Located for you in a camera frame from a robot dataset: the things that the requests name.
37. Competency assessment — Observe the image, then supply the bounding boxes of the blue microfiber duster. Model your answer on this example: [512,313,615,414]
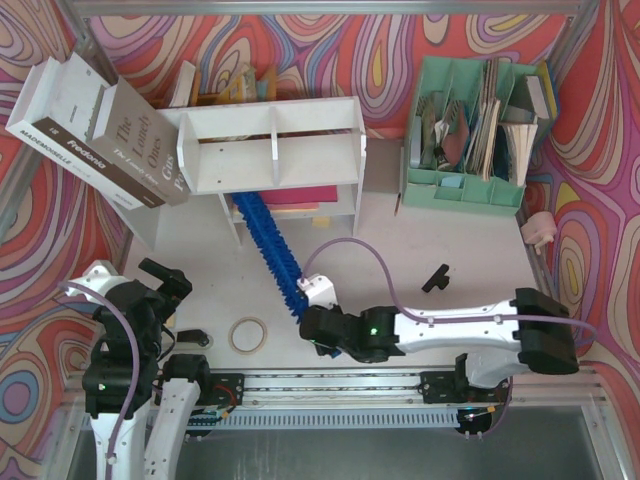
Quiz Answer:
[231,192,338,326]

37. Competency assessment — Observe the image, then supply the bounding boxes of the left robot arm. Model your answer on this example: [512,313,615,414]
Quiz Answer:
[68,258,212,479]

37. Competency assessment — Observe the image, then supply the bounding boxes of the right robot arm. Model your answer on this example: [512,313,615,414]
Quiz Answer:
[299,288,579,390]

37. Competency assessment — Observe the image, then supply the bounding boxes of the white wooden bookshelf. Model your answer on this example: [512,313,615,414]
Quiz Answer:
[160,97,367,243]

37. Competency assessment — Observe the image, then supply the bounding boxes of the black stapler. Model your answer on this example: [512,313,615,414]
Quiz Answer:
[176,329,213,349]

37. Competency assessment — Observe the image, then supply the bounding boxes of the black clip object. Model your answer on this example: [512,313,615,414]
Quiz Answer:
[421,264,450,293]

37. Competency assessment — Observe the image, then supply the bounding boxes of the masking tape roll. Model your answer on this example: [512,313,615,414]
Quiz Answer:
[228,317,268,355]

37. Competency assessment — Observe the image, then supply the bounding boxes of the yellow sticky note pad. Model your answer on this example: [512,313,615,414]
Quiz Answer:
[312,216,331,228]

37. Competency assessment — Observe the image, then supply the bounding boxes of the red pencil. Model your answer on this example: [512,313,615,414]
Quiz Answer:
[393,192,402,217]

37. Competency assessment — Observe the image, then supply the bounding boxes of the stack of coloured paper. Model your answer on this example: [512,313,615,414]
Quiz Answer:
[258,185,338,213]

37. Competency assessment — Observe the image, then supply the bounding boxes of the taupe book Lonely Ones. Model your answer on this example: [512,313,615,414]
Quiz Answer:
[89,78,190,208]

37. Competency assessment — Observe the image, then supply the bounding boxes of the pink piggy figure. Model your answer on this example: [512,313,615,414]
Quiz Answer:
[520,211,557,255]

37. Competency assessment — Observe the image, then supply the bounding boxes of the mint green desk organizer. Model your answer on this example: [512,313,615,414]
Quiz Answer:
[400,56,559,216]

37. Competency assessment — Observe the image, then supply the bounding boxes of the white book Mademoiselle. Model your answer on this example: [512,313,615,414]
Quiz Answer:
[6,60,132,210]

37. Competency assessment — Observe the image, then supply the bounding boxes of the brown book Fredonia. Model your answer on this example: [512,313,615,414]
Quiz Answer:
[33,54,164,209]

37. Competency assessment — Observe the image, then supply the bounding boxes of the black mounting rail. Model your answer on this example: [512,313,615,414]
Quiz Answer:
[204,369,508,406]

